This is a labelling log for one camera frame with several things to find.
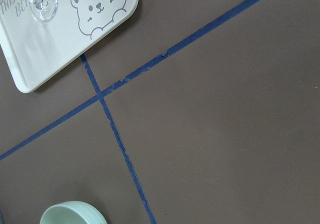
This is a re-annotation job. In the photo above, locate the cream bear tray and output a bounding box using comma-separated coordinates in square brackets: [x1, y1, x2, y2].
[0, 0, 139, 93]

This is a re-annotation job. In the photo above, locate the pale green bowl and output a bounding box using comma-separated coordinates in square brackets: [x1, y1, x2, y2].
[39, 201, 107, 224]

